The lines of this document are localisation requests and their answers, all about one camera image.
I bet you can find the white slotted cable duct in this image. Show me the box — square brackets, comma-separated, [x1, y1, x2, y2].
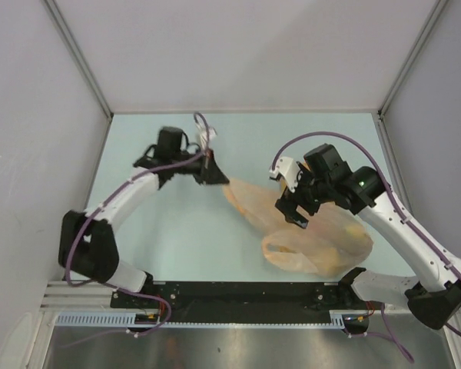
[56, 311, 345, 329]

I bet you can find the left aluminium corner post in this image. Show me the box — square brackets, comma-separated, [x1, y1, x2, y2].
[41, 0, 114, 122]

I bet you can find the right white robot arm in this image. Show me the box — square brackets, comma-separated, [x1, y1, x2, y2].
[270, 144, 461, 330]

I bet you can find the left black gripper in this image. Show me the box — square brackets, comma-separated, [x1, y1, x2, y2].
[171, 148, 229, 186]

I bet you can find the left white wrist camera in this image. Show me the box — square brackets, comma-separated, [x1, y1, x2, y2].
[195, 123, 217, 151]

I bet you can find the aluminium corner post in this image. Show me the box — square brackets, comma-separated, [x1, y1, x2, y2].
[377, 0, 450, 118]
[41, 0, 114, 122]

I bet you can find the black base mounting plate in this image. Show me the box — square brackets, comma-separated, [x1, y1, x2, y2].
[110, 280, 370, 334]

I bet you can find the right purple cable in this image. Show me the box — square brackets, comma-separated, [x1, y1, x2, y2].
[273, 131, 461, 341]

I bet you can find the purple cable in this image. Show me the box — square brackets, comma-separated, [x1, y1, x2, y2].
[273, 131, 461, 341]
[63, 111, 216, 288]

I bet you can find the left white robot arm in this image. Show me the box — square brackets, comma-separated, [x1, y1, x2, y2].
[58, 125, 230, 308]

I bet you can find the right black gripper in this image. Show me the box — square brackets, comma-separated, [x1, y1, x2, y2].
[275, 162, 333, 228]

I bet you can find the translucent orange plastic bag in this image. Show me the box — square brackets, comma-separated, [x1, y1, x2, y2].
[223, 178, 373, 278]

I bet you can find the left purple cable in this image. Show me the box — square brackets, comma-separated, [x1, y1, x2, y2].
[63, 111, 216, 288]

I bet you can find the right aluminium corner post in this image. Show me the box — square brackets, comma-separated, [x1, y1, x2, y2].
[377, 0, 450, 118]

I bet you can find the aluminium frame rail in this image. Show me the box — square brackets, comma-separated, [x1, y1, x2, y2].
[41, 281, 113, 311]

